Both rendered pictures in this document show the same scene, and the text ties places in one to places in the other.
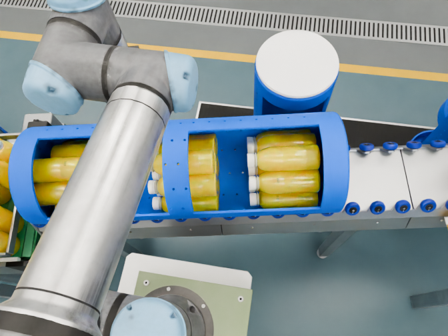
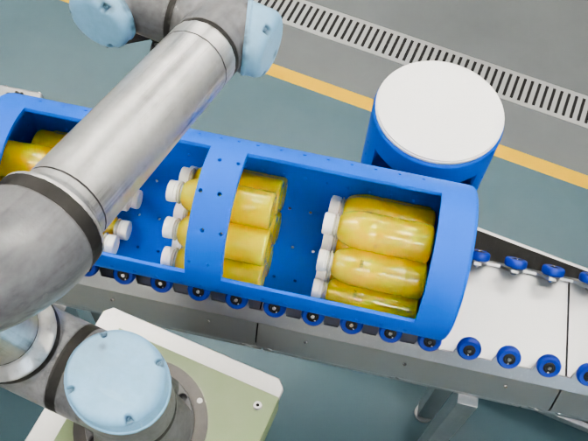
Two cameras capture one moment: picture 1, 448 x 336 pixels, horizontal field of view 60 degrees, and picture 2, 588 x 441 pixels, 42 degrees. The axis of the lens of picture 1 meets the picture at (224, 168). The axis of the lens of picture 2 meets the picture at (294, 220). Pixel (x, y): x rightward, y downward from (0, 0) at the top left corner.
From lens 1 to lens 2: 0.31 m
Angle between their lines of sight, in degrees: 8
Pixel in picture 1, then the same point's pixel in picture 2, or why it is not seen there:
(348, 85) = (531, 192)
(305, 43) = (459, 85)
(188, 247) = not seen: hidden behind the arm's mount
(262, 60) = (388, 93)
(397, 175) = (555, 319)
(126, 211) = (160, 141)
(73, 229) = (104, 131)
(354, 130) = not seen: hidden behind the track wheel
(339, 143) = (463, 225)
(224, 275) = (242, 374)
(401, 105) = not seen: outside the picture
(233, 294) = (248, 396)
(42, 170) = (15, 157)
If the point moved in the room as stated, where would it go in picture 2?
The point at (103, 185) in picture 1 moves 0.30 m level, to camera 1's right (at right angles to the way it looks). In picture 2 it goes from (144, 104) to (491, 138)
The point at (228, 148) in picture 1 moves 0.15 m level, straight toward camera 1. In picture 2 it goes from (300, 207) to (290, 274)
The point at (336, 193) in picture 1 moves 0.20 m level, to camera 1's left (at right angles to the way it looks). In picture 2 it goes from (442, 300) to (321, 288)
